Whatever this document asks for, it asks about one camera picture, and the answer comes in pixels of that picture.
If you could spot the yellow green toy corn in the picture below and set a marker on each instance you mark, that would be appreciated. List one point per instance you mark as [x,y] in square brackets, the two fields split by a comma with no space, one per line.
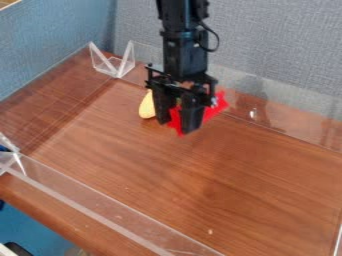
[145,107]

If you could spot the red plastic block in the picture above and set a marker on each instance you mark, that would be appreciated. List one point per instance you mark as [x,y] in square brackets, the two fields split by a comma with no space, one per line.
[209,112]

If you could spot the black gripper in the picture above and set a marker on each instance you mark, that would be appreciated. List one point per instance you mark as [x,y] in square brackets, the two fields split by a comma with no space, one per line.
[195,90]

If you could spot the clear acrylic back wall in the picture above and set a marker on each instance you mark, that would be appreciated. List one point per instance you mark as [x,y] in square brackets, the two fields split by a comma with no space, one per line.
[295,111]

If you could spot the clear acrylic left bracket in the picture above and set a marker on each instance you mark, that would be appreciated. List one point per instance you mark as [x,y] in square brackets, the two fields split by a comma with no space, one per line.
[9,156]

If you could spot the clear acrylic wall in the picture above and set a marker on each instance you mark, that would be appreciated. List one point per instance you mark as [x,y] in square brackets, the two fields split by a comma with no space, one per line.
[151,234]
[295,111]

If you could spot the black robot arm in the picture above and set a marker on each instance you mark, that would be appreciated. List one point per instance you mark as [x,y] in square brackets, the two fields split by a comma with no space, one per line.
[184,34]

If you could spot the clear acrylic corner bracket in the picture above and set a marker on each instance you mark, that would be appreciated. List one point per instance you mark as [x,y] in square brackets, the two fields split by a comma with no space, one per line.
[114,67]

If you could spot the black object bottom left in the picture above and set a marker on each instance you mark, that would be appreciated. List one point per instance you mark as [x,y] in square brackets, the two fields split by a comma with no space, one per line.
[17,249]

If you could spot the clear acrylic front wall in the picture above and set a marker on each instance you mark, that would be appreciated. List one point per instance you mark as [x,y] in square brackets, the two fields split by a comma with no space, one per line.
[151,234]

